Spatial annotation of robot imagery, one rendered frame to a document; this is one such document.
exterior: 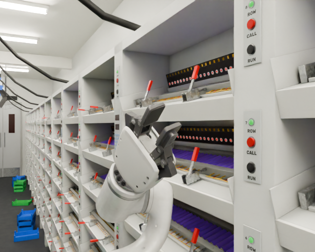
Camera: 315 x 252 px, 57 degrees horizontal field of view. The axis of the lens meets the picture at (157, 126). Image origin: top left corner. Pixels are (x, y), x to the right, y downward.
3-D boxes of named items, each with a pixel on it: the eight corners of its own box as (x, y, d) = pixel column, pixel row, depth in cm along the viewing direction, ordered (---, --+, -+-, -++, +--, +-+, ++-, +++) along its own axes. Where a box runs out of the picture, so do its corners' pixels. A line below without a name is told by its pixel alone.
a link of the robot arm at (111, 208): (153, 202, 56) (106, 198, 53) (134, 225, 66) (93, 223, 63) (151, 164, 61) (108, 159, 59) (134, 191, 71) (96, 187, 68)
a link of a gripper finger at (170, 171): (146, 169, 52) (144, 141, 50) (177, 188, 47) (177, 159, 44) (141, 171, 51) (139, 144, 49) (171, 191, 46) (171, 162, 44)
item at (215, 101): (238, 119, 54) (223, 46, 53) (125, 122, 109) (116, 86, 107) (308, 95, 63) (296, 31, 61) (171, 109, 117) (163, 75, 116)
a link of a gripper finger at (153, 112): (141, 116, 50) (154, 90, 45) (152, 130, 49) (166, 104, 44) (126, 122, 48) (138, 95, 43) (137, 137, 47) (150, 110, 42)
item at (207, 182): (238, 227, 54) (223, 156, 53) (125, 176, 109) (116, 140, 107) (308, 188, 63) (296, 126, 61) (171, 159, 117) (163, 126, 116)
